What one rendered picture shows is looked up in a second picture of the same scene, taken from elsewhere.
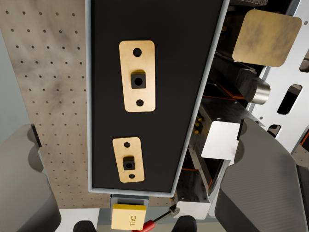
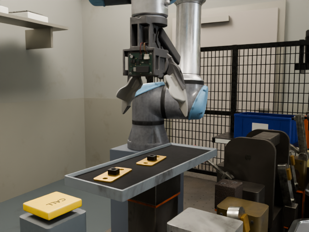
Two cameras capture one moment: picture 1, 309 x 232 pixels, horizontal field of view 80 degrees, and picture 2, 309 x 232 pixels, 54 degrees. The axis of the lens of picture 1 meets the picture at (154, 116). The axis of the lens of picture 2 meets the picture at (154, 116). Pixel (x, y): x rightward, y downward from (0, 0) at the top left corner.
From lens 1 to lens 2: 0.72 m
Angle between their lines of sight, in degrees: 110
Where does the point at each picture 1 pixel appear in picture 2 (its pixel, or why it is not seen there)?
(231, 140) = (203, 220)
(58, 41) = not seen: outside the picture
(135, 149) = (124, 171)
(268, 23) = (243, 201)
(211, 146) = (180, 219)
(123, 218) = (52, 198)
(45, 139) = not seen: outside the picture
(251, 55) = not seen: hidden behind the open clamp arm
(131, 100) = (142, 162)
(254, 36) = (233, 203)
